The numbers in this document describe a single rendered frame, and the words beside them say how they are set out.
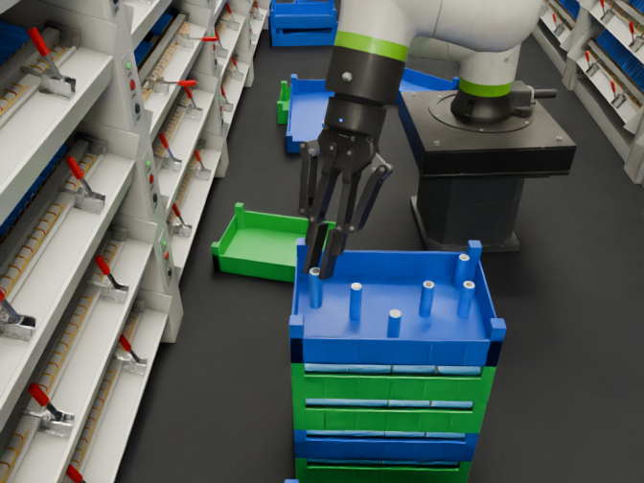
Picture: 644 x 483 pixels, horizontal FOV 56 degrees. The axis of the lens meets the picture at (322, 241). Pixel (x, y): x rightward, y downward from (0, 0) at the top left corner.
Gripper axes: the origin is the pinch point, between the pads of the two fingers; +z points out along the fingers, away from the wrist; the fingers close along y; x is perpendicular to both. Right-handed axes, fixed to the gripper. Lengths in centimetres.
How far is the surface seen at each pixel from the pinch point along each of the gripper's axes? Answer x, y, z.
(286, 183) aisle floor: -90, 59, 12
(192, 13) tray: -60, 80, -29
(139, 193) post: -10.9, 43.7, 5.5
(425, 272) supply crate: -25.9, -7.7, 5.4
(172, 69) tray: -38, 64, -16
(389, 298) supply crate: -18.8, -4.9, 9.6
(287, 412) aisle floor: -26, 11, 42
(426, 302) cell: -16.3, -11.6, 7.1
